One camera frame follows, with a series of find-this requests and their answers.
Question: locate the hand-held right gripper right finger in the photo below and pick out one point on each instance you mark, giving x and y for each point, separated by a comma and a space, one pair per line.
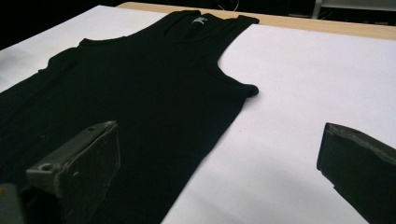
361, 168

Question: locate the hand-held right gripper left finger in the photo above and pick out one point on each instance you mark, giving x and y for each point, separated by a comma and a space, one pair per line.
84, 161

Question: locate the black tank top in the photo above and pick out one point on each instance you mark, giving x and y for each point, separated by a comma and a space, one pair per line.
140, 93

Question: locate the white metal stand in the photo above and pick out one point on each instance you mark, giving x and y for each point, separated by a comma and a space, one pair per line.
317, 8

